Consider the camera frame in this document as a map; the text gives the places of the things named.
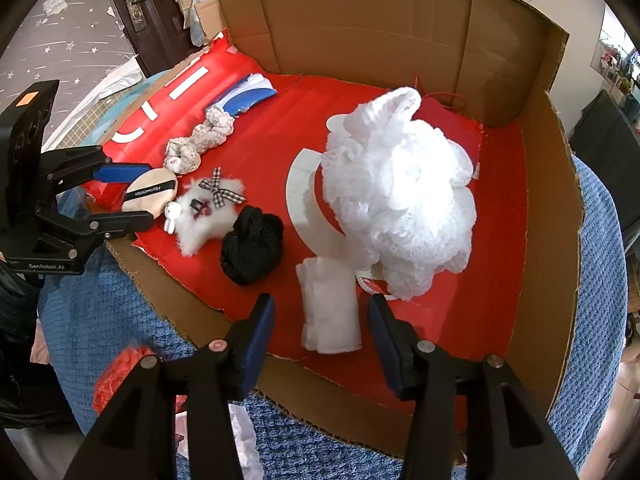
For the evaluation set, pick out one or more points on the dark wooden door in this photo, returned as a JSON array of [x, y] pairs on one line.
[[150, 35]]

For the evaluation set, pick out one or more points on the white fluffy bow hair clip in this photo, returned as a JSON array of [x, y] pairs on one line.
[[210, 220]]

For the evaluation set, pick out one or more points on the blue knitted blanket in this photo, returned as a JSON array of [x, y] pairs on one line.
[[310, 440]]

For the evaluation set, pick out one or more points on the white crumpled plastic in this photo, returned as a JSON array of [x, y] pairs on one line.
[[242, 435]]

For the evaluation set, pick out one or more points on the clear plastic bag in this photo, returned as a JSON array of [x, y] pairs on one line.
[[195, 10]]

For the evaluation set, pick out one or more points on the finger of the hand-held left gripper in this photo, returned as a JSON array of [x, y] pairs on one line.
[[125, 220], [120, 172]]

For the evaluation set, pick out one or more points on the grey lace scrunchie with charm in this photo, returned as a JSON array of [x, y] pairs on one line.
[[185, 152]]

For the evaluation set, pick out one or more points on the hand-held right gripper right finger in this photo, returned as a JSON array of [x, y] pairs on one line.
[[387, 350]]

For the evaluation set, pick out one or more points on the cream lace scrunchie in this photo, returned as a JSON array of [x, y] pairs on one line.
[[217, 125]]

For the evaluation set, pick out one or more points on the red-lined cardboard box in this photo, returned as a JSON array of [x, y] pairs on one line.
[[545, 240]]

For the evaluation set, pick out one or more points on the beige powder puff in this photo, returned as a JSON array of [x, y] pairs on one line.
[[150, 195]]

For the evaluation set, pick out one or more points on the white cloth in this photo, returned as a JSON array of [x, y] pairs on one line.
[[327, 305]]

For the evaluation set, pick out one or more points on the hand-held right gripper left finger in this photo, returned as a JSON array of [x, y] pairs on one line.
[[257, 345]]

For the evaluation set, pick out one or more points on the black scrunchie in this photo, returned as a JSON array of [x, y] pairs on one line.
[[252, 250]]

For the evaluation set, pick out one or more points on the white bath pouf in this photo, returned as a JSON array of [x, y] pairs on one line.
[[400, 195]]

